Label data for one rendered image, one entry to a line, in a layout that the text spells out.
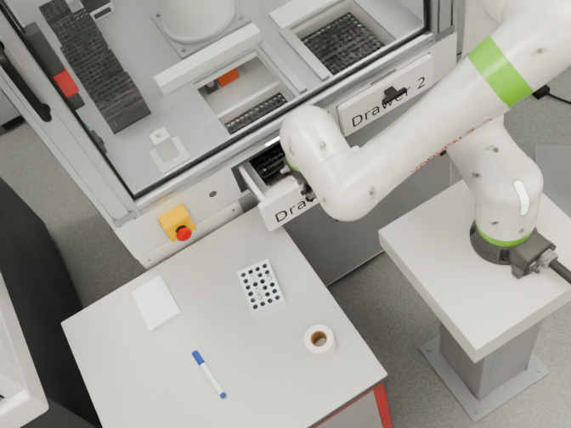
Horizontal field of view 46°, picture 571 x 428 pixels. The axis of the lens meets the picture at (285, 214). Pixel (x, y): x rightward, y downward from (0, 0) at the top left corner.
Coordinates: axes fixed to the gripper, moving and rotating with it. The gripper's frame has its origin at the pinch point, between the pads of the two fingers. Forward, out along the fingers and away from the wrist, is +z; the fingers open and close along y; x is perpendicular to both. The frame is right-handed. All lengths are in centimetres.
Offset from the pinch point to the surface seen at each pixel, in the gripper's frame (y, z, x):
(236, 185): -13.9, 13.8, -11.9
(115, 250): -49, 118, -59
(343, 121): -13.3, 10.5, 20.5
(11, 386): 5, -3, -78
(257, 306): 16.3, 10.1, -23.5
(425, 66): -14.2, 8.3, 46.4
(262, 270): 9.1, 11.9, -18.0
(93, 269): -46, 117, -70
